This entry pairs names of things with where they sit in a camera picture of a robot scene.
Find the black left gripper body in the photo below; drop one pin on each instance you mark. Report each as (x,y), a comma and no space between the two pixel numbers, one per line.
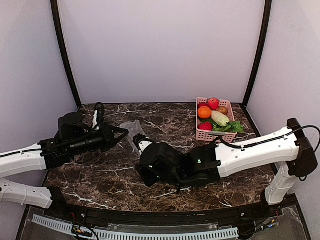
(109,137)

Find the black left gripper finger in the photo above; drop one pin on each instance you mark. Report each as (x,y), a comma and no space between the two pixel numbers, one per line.
(118,130)
(118,137)

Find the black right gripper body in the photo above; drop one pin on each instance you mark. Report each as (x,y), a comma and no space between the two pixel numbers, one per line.
(137,139)

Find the clear zip top bag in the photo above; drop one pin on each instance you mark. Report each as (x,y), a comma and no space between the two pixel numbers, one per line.
(135,134)

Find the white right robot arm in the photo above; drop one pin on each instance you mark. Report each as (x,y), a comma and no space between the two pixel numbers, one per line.
(289,146)

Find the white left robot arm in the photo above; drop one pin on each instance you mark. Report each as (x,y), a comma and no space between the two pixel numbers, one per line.
(73,138)

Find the red strawberry toy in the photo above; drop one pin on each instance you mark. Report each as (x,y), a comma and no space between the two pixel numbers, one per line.
(206,126)

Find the orange tangerine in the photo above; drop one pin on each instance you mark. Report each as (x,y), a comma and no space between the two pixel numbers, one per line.
(204,112)

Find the pink plastic basket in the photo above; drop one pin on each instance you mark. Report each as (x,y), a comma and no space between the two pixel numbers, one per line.
(209,136)

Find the red apple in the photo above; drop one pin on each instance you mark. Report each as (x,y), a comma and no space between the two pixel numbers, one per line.
(213,103)

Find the brown potato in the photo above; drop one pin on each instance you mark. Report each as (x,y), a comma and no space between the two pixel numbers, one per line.
(223,110)

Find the green leafy lettuce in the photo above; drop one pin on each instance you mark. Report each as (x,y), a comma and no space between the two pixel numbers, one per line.
(232,127)

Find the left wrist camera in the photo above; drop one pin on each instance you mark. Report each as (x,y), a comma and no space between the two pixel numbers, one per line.
(98,117)

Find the grey slotted cable duct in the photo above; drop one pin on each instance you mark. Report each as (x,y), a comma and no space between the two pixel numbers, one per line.
(138,232)

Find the black left frame post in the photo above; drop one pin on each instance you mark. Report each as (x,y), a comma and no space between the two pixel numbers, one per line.
(64,53)

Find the black frame post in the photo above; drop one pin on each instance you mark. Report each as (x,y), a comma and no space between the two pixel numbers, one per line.
(259,51)
(64,53)

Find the black front frame rail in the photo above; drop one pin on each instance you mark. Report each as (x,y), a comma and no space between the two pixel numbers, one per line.
(166,206)

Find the black right frame post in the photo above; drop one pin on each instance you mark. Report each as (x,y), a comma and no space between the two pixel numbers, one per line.
(259,51)

